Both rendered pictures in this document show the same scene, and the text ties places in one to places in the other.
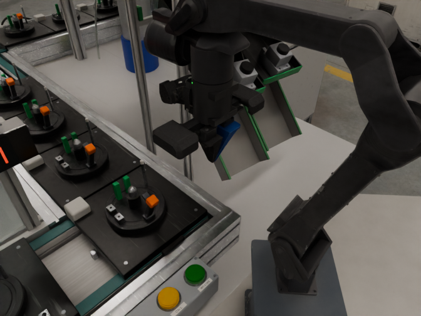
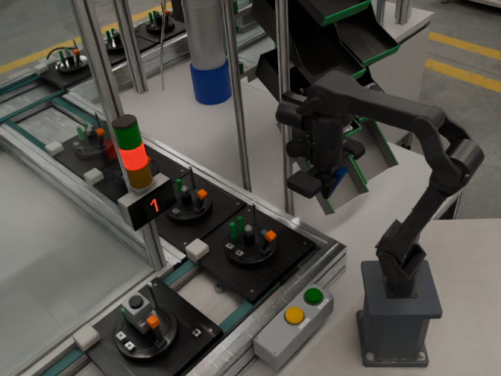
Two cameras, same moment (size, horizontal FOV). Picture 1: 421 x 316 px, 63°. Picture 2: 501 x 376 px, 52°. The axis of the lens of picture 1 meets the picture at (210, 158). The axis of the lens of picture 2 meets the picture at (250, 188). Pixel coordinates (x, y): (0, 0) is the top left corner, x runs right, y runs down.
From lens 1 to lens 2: 0.52 m
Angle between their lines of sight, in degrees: 2
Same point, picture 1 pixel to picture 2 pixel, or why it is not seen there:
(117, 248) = (241, 280)
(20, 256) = (159, 291)
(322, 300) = (423, 301)
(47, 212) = (169, 254)
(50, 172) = (160, 219)
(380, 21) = (432, 114)
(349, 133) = not seen: hidden behind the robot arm
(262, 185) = (362, 217)
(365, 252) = (467, 274)
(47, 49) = not seen: hidden behind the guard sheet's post
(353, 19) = (418, 113)
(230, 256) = (339, 285)
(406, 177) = not seen: outside the picture
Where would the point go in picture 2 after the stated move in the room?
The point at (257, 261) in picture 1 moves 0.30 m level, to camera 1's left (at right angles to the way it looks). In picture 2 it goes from (367, 277) to (229, 286)
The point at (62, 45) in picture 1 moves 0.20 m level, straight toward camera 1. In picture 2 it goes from (121, 78) to (133, 98)
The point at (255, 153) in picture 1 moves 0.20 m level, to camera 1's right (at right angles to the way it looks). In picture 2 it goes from (354, 186) to (427, 181)
